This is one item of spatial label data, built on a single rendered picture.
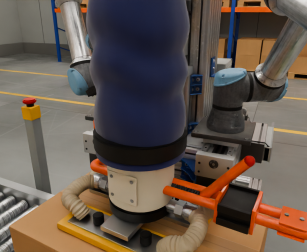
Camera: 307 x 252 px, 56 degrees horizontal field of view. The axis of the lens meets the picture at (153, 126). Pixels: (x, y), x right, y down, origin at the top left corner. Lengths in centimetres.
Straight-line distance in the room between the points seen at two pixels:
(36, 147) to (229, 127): 109
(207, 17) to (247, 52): 654
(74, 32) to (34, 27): 1128
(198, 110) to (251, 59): 651
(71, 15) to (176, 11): 80
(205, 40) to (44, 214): 90
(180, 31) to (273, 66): 56
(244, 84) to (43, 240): 83
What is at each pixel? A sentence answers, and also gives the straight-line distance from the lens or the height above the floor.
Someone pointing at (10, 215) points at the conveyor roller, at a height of 53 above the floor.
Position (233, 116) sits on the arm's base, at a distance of 115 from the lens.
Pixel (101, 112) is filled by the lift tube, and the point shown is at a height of 127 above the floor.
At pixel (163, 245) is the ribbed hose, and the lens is 68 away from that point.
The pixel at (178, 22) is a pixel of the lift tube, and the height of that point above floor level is 145.
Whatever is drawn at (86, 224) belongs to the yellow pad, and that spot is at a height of 97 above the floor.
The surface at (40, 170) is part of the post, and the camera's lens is 182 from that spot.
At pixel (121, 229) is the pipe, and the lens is 73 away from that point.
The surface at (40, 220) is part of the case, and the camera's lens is 88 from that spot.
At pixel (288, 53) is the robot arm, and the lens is 104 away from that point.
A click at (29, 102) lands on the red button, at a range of 168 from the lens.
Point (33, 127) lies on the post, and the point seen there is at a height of 89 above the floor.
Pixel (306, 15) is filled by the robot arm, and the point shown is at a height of 146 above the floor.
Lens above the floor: 147
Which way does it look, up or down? 21 degrees down
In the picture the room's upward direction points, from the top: straight up
